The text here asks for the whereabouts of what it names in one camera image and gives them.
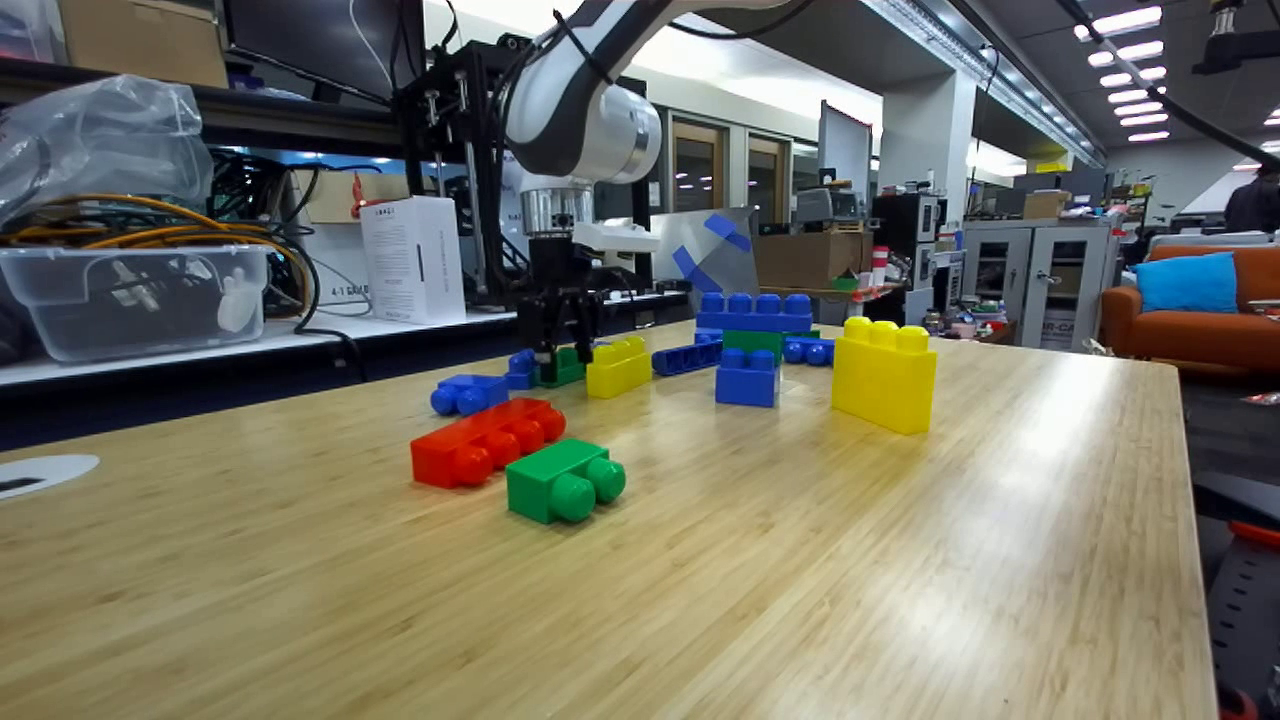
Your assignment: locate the black monitor panel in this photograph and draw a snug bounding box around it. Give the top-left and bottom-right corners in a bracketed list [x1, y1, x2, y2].
[214, 0, 427, 110]

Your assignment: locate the brown cardboard box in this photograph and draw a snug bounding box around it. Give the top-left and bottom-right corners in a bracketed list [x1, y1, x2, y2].
[53, 0, 233, 94]
[751, 223, 875, 301]

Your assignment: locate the clear plastic bag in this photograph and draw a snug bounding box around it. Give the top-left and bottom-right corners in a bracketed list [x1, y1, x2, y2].
[0, 74, 214, 233]

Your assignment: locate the black ceiling fixture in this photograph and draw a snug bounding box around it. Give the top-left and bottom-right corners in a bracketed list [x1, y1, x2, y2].
[1186, 0, 1280, 75]

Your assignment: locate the blue and green block stack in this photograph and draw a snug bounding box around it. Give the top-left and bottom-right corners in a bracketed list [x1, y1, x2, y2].
[690, 288, 821, 411]

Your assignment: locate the white carton box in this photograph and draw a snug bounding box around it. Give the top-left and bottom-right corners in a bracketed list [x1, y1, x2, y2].
[355, 192, 472, 330]

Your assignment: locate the ceiling light panel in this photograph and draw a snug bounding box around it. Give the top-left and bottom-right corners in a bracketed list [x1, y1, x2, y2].
[1067, 0, 1167, 44]
[1085, 36, 1173, 74]
[1094, 66, 1173, 94]

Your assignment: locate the orange sofa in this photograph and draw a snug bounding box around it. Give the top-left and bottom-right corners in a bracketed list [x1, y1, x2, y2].
[1094, 237, 1280, 380]

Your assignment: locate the yellow cable coil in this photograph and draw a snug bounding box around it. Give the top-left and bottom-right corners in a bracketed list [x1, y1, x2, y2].
[0, 187, 327, 336]

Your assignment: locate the red long block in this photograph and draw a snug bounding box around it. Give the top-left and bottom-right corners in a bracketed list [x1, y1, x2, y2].
[409, 398, 573, 494]

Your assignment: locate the small yellow block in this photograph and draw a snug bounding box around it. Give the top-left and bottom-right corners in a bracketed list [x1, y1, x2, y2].
[579, 333, 654, 406]

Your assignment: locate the large yellow block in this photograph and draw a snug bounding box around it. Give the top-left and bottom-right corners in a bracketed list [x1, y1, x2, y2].
[827, 314, 940, 439]

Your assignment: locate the person in dark clothes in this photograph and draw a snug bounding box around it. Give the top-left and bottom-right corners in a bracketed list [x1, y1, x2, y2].
[1219, 162, 1280, 237]

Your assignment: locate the white table grommet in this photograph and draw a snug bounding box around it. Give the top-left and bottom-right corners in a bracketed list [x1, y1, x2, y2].
[0, 454, 102, 506]

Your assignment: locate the black frame 3D printer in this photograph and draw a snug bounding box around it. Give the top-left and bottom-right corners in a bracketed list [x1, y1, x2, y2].
[397, 34, 659, 307]

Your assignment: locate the clear plastic storage bin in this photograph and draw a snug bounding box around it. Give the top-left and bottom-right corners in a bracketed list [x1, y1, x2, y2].
[0, 239, 274, 369]

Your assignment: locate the clear sheet with blue stripes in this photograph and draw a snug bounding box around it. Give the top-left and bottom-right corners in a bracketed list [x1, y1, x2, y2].
[654, 207, 764, 301]

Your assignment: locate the small blue block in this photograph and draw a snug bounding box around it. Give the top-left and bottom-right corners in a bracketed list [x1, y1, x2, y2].
[427, 373, 510, 421]

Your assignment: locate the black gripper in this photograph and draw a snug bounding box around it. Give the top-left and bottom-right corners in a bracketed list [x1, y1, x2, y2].
[517, 237, 604, 391]

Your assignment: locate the grey glass door cabinet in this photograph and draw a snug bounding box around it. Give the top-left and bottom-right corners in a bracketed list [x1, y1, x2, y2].
[955, 218, 1120, 354]

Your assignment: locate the blue cushion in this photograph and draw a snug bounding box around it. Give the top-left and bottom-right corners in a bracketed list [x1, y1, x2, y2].
[1131, 249, 1243, 317]

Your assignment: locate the white workbench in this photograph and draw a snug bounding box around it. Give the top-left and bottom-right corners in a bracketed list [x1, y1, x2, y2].
[0, 284, 696, 454]

